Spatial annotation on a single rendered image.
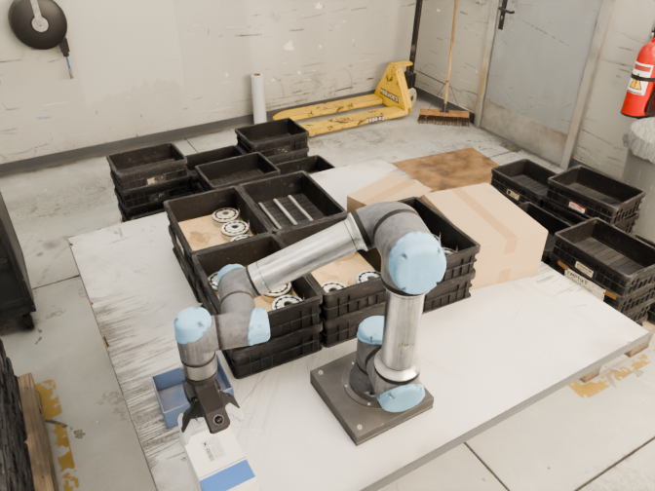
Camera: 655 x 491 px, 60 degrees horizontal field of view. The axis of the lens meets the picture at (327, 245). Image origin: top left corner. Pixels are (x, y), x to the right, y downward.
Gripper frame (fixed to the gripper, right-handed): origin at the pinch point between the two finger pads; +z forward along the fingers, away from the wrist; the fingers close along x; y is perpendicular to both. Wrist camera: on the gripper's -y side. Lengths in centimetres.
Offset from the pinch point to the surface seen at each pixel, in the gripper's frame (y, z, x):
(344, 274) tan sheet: 45, 5, -64
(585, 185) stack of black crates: 85, 38, -248
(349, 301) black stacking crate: 27, 1, -54
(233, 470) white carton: -4.4, 9.3, -2.1
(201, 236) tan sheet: 92, 5, -29
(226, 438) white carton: 4.8, 9.3, -4.0
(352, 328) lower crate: 27, 13, -56
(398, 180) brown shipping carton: 87, 2, -117
